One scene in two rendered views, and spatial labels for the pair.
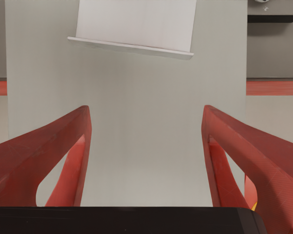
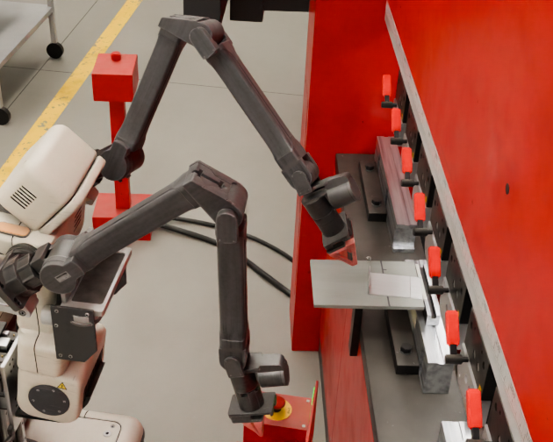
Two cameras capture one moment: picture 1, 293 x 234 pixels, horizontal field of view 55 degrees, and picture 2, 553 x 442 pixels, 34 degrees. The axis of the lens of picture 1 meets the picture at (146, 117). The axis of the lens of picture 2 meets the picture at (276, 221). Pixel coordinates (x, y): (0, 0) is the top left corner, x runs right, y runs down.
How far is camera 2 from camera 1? 212 cm
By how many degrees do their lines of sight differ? 57
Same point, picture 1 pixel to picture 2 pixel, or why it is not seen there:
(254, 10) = (396, 348)
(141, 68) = (363, 284)
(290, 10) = (398, 360)
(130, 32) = (374, 282)
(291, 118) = not seen: outside the picture
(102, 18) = (377, 277)
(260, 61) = (374, 363)
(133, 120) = (348, 282)
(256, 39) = (384, 362)
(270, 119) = not seen: outside the picture
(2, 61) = not seen: hidden behind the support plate
